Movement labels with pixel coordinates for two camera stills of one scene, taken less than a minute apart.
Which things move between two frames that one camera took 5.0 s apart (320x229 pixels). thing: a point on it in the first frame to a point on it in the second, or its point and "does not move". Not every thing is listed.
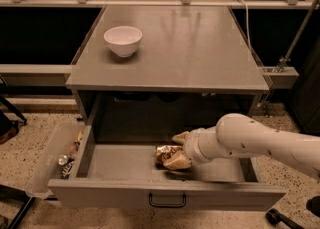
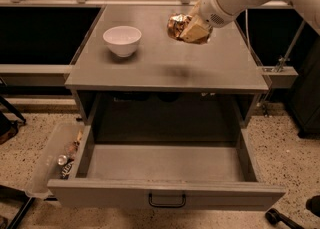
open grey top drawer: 127,176 does not move
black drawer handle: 167,205 does not move
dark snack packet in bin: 66,169 does not move
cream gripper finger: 178,162 to 195,30
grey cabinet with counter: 194,66 does not move
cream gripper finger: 181,137 to 196,8
